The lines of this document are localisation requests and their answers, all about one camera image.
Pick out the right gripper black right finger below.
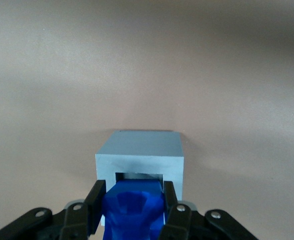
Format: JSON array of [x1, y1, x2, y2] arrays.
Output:
[[158, 180, 259, 240]]

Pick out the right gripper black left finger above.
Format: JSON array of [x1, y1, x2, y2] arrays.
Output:
[[0, 179, 107, 240]]

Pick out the blue plastic insert part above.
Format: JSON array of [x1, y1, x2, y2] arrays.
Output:
[[100, 177, 167, 240]]

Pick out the gray square base block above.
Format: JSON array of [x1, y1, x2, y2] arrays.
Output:
[[94, 129, 186, 227]]

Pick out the brown table cover mat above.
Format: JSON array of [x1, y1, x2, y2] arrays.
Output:
[[0, 0, 294, 240]]

